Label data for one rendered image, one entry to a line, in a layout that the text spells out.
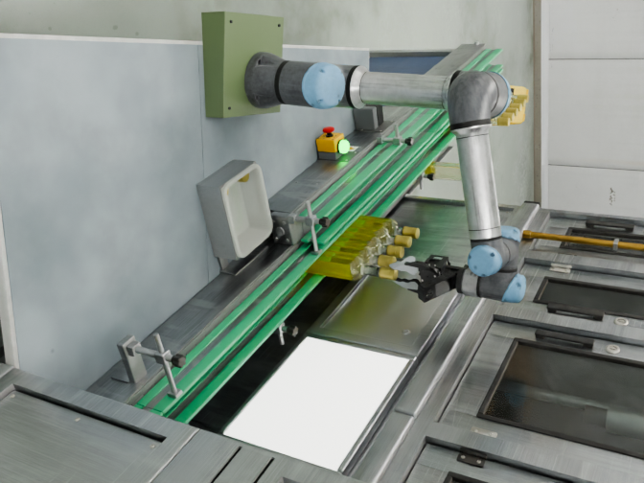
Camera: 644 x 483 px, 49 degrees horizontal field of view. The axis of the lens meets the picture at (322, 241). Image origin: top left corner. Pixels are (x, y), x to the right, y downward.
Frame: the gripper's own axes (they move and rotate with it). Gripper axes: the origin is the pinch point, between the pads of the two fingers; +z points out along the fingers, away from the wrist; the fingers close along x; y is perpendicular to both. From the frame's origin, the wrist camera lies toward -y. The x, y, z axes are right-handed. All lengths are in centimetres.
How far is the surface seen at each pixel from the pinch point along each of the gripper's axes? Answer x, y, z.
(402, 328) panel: -12.6, -7.2, -4.5
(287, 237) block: 8.9, -2.8, 31.4
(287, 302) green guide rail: -3.1, -17.3, 24.9
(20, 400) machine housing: 22, -92, 34
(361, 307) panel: -12.7, -1.3, 11.0
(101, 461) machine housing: 22, -98, 7
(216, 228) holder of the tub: 21, -22, 40
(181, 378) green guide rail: 4, -60, 26
